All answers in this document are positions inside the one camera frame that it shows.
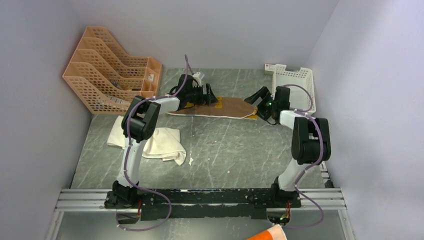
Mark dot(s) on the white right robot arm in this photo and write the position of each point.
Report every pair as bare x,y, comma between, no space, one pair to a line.
310,144

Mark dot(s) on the orange plastic file rack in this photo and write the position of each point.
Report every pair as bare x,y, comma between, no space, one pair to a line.
105,77

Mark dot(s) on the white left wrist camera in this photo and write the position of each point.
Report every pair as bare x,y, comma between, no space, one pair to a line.
197,79

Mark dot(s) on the orange white striped object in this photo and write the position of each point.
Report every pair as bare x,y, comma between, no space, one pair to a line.
273,233

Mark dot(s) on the white plastic basket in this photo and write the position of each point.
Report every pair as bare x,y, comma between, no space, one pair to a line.
300,80

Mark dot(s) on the yellow brown bear towel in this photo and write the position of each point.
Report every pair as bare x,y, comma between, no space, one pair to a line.
226,107

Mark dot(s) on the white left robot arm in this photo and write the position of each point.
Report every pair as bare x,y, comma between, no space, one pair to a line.
139,124

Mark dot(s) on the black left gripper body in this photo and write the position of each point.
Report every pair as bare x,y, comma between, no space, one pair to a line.
196,95

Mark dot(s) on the white towel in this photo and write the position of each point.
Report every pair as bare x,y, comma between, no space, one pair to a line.
165,143

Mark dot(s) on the aluminium frame rail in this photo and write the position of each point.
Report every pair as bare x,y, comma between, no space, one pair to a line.
92,200

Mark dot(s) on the small white red box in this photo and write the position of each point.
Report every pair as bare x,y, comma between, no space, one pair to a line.
269,69

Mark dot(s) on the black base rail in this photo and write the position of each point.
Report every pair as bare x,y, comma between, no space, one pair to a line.
203,203

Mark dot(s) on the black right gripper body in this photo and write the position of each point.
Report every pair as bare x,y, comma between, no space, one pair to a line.
266,106

